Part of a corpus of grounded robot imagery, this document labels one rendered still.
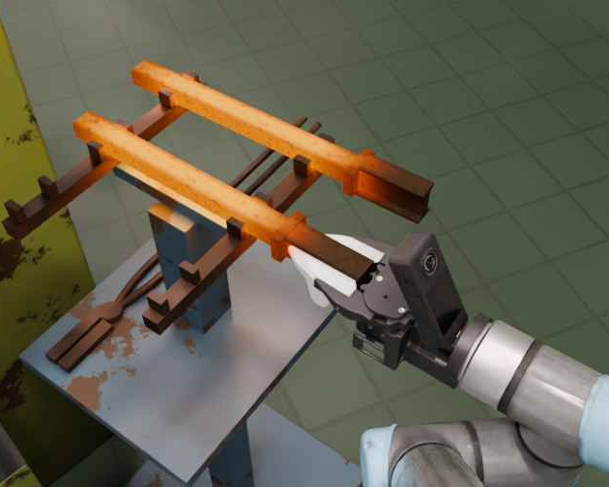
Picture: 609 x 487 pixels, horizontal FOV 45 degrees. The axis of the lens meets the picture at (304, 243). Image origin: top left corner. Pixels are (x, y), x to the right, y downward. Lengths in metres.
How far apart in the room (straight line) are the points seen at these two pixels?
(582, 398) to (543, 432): 0.05
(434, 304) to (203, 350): 0.42
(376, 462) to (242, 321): 0.37
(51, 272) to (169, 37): 1.64
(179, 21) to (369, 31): 0.70
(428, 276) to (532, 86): 2.00
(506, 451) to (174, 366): 0.45
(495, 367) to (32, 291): 0.82
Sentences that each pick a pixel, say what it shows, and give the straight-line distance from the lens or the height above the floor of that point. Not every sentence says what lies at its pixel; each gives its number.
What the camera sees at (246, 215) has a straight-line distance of 0.77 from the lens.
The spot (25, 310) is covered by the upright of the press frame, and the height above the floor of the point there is 0.53.
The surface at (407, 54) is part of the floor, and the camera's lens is 2.67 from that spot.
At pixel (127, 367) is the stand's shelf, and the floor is 0.68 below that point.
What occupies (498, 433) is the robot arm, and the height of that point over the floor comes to 0.85.
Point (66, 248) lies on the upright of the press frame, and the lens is 1.26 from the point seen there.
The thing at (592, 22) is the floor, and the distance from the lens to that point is 3.01.
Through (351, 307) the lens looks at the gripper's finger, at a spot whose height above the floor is 0.94.
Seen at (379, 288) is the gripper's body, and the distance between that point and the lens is 0.71.
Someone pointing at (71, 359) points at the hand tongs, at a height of 0.69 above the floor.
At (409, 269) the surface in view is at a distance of 0.63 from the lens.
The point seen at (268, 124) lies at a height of 0.95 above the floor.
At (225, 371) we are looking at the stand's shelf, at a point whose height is 0.68.
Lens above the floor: 1.51
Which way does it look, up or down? 49 degrees down
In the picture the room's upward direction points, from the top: straight up
